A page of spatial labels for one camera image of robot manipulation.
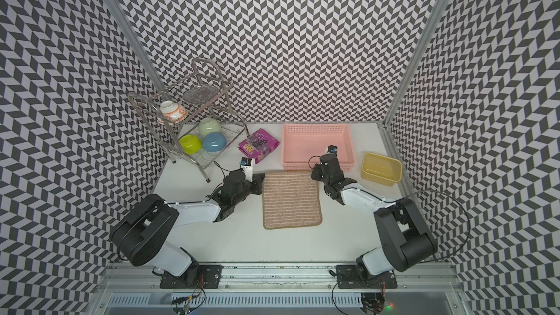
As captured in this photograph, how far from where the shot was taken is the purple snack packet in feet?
3.41

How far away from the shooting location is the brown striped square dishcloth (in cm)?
86

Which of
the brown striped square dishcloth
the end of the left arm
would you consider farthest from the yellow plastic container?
the end of the left arm
